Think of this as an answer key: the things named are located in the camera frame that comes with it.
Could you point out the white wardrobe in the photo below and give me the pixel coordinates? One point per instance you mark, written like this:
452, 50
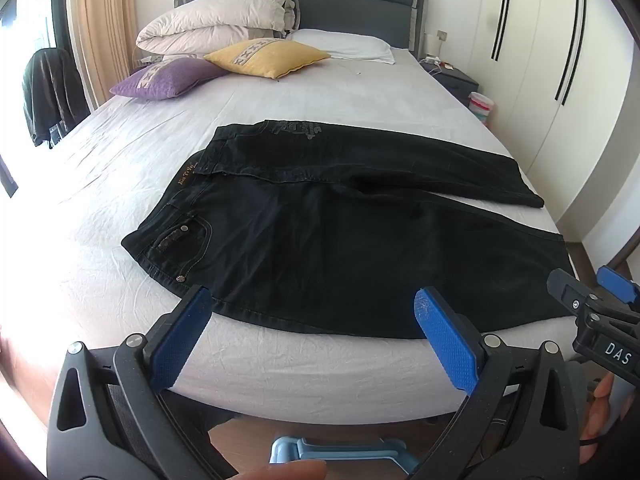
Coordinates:
540, 35

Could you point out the white pillow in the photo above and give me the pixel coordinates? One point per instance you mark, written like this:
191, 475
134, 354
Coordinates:
345, 42

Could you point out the dark jacket on chair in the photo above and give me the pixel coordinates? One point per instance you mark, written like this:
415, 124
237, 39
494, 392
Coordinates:
50, 90

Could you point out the yellow patterned cushion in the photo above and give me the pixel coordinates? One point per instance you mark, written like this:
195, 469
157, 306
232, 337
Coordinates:
270, 57

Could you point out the beige curtain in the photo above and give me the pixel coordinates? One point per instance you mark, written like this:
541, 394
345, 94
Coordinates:
105, 35

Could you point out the white cylinder lamp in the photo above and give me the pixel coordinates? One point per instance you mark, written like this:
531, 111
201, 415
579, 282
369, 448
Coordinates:
432, 45

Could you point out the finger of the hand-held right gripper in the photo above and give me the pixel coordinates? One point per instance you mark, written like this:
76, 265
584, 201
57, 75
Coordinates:
567, 287
610, 282

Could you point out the black denim pants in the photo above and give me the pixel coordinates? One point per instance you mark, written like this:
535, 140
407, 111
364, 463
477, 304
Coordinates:
325, 240

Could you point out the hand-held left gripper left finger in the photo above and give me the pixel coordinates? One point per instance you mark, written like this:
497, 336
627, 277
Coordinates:
180, 340

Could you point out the dark grey nightstand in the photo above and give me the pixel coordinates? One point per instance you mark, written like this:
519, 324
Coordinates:
457, 80

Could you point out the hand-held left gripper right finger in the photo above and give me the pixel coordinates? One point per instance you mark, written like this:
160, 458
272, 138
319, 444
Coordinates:
445, 345

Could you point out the purple patterned cushion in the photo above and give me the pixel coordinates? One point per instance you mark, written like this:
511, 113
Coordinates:
165, 80

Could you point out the person's right hand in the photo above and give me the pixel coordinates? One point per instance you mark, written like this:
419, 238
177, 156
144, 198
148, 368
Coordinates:
600, 410

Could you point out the folded pale duvet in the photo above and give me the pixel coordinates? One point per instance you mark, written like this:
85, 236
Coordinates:
215, 20

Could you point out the bed with white sheet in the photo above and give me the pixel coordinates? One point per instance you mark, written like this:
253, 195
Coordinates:
350, 100

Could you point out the grey padded headboard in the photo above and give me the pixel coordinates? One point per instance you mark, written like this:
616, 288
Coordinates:
350, 5

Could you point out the person's left hand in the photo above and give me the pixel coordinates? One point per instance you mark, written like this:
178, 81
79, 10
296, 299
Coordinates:
280, 471

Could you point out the striped waste bin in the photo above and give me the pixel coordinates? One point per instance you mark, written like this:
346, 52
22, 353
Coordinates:
481, 107

